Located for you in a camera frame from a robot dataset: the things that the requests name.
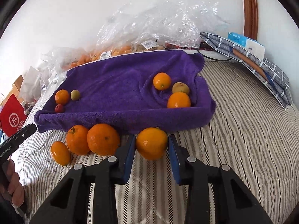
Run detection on white paper bag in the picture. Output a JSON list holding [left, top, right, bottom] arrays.
[[19, 66, 42, 103]]

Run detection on white blue box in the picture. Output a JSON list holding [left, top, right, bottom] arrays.
[[228, 32, 265, 60]]

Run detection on grey checked folded cloth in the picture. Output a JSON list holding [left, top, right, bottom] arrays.
[[200, 32, 292, 108]]

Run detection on yellow-green round fruit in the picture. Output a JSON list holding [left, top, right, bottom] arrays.
[[172, 82, 190, 95]]

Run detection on purple towel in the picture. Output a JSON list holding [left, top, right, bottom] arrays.
[[34, 50, 216, 133]]

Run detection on small oval orange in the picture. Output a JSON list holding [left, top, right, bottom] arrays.
[[51, 141, 70, 166]]

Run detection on red paper bag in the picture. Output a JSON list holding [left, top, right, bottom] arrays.
[[1, 95, 27, 137]]

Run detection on orange with green stem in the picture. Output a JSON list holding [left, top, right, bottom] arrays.
[[66, 125, 90, 155]]

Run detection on cardboard box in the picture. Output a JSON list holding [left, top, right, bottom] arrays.
[[1, 75, 24, 106]]

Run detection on brown wooden frame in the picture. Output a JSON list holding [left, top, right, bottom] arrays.
[[243, 0, 258, 40]]

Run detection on small red fruit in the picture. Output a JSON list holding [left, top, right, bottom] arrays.
[[55, 104, 65, 113]]

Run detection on clear plastic bags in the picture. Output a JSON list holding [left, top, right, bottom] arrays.
[[43, 0, 228, 77]]

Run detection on large bumpy orange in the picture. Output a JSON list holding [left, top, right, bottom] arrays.
[[87, 123, 120, 156]]

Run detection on striped bed cover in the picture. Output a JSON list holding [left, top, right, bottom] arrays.
[[12, 61, 298, 223]]

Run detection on left hand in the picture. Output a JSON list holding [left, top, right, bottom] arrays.
[[2, 159, 25, 207]]

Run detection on white plate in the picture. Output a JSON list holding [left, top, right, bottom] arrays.
[[183, 49, 231, 62]]

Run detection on small green-yellow fruit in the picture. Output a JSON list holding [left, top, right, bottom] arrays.
[[70, 90, 81, 101]]

